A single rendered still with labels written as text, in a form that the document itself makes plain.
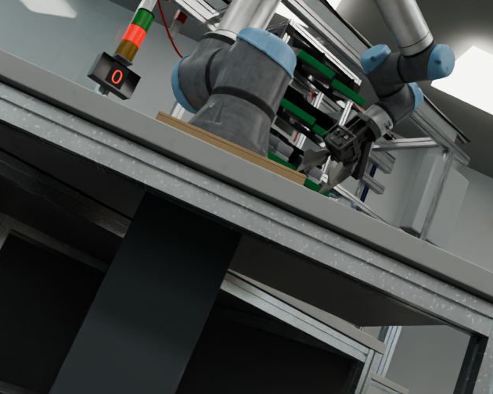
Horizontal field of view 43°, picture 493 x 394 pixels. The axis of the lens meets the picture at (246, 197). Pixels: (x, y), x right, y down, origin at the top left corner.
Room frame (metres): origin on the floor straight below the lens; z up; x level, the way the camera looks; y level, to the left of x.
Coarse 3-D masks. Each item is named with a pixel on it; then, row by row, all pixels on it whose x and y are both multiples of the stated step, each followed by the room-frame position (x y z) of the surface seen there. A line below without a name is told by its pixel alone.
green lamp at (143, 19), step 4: (136, 12) 1.56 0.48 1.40; (140, 12) 1.54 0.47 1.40; (144, 12) 1.54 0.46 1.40; (136, 16) 1.55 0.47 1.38; (140, 16) 1.54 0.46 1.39; (144, 16) 1.54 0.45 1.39; (148, 16) 1.55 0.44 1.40; (152, 16) 1.55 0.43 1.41; (132, 20) 1.55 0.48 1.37; (136, 20) 1.54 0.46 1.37; (140, 20) 1.54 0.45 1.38; (144, 20) 1.54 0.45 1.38; (148, 20) 1.55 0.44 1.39; (152, 20) 1.56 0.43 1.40; (136, 24) 1.54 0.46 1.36; (140, 24) 1.54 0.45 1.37; (144, 24) 1.55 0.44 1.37; (148, 24) 1.56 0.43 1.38; (144, 28) 1.55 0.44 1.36; (148, 28) 1.56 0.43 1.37
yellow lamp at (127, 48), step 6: (126, 42) 1.54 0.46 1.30; (132, 42) 1.54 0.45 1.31; (120, 48) 1.55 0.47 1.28; (126, 48) 1.54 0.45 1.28; (132, 48) 1.55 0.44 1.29; (138, 48) 1.57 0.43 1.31; (114, 54) 1.56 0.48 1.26; (120, 54) 1.54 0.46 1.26; (126, 54) 1.54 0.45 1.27; (132, 54) 1.55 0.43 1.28
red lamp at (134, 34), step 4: (132, 24) 1.55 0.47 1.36; (128, 28) 1.55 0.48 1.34; (132, 28) 1.54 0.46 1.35; (136, 28) 1.54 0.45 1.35; (140, 28) 1.54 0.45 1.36; (128, 32) 1.55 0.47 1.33; (132, 32) 1.54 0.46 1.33; (136, 32) 1.54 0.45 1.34; (140, 32) 1.55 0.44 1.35; (144, 32) 1.56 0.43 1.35; (124, 36) 1.55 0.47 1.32; (128, 36) 1.54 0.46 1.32; (132, 36) 1.54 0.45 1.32; (136, 36) 1.54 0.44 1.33; (140, 36) 1.55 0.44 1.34; (144, 36) 1.56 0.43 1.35; (128, 40) 1.54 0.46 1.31; (132, 40) 1.54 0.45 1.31; (136, 40) 1.55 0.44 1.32; (140, 40) 1.56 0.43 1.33; (136, 44) 1.55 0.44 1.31; (140, 44) 1.57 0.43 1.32
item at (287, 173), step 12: (168, 120) 0.90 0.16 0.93; (180, 120) 0.90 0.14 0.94; (192, 132) 0.90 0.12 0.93; (204, 132) 0.91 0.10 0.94; (216, 144) 0.91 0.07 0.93; (228, 144) 0.91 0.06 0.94; (240, 156) 0.91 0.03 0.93; (252, 156) 0.91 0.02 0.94; (264, 168) 0.91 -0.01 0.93; (276, 168) 0.91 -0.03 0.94; (288, 168) 0.91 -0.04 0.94; (300, 180) 0.92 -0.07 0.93
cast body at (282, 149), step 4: (280, 140) 1.67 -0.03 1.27; (284, 140) 1.65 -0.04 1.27; (276, 144) 1.68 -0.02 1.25; (280, 144) 1.64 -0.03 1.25; (284, 144) 1.64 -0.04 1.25; (288, 144) 1.65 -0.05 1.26; (292, 144) 1.66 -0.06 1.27; (276, 148) 1.66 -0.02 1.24; (280, 148) 1.65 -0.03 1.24; (284, 148) 1.65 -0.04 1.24; (288, 148) 1.65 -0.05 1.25; (292, 148) 1.65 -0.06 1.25; (272, 152) 1.67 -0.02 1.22; (276, 152) 1.64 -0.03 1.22; (280, 152) 1.66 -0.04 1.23; (284, 152) 1.66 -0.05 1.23; (288, 152) 1.66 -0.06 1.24; (280, 156) 1.65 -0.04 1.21; (284, 156) 1.65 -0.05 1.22; (288, 156) 1.66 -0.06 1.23
